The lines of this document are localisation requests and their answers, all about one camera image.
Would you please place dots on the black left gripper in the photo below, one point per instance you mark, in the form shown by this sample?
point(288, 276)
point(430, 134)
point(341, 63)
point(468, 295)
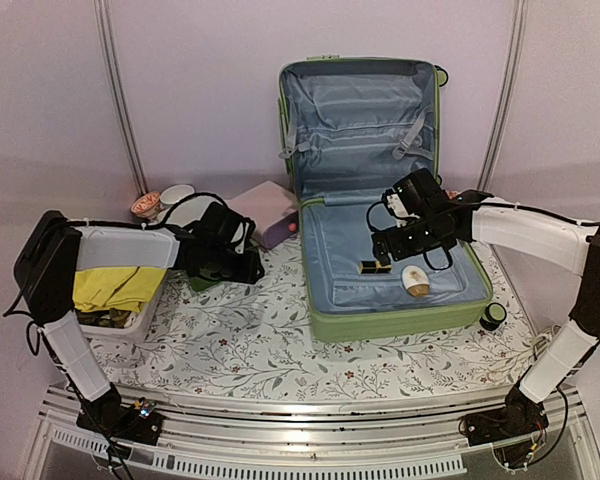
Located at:
point(249, 270)

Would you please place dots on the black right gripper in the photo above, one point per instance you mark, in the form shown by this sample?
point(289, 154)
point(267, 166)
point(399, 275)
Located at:
point(382, 250)

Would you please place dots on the white green drawer box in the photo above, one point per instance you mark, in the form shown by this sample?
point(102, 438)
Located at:
point(191, 210)

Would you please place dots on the purple drawer box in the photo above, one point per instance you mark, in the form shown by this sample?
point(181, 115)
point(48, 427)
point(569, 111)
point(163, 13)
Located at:
point(274, 210)

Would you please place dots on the green hard-shell suitcase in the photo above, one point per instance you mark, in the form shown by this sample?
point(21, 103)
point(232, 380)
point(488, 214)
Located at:
point(351, 128)

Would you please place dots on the yellow garment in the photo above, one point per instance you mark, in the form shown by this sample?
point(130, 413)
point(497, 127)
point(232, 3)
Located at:
point(120, 288)

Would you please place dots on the white perforated plastic basket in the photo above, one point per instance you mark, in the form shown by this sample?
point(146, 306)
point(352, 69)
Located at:
point(118, 324)

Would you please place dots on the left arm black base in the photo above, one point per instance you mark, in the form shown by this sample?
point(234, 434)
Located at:
point(138, 422)

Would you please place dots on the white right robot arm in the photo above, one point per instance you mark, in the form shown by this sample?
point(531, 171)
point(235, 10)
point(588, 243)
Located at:
point(542, 238)

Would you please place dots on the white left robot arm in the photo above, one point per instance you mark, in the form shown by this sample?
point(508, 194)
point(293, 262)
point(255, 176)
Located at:
point(72, 266)

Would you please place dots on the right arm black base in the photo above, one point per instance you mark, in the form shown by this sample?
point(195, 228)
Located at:
point(517, 417)

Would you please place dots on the small dark tube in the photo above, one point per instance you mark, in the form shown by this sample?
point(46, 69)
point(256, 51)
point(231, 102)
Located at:
point(374, 268)

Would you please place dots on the cream round bottle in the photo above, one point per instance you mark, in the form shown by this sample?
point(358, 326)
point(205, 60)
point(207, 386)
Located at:
point(415, 281)

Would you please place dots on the floral white table mat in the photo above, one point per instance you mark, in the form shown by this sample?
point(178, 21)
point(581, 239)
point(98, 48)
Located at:
point(255, 342)

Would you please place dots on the white ribbed round object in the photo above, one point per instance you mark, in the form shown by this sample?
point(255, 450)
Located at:
point(543, 339)

